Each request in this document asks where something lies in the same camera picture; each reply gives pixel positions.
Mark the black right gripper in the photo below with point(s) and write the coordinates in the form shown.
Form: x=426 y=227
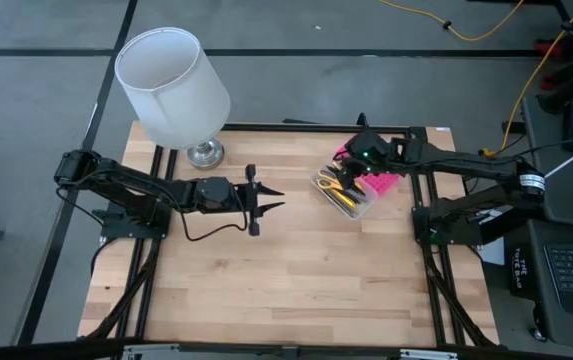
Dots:
x=383 y=150

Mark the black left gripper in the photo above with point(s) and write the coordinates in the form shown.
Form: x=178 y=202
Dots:
x=252 y=200

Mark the yellow grey scissors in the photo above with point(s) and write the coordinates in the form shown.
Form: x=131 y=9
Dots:
x=323 y=182

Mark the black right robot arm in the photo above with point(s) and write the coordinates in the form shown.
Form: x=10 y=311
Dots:
x=466 y=165

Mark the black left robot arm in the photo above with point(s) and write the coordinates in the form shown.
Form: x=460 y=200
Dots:
x=131 y=185

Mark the clear box with pink lid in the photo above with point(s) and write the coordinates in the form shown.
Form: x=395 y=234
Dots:
x=383 y=182

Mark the white shade silver table lamp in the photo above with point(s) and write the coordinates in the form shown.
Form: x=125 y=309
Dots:
x=176 y=90

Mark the black tote bag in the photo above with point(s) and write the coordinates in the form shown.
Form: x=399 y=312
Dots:
x=523 y=270

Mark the black side desk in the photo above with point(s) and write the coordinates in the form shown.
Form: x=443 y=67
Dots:
x=566 y=210

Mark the black frame bracket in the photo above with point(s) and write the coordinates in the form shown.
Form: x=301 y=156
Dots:
x=362 y=120

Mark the black aluminium table frame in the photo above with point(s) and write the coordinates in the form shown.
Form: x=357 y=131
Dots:
x=316 y=128

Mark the silver frame bracket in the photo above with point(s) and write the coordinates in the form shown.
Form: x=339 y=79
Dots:
x=428 y=355
x=151 y=352

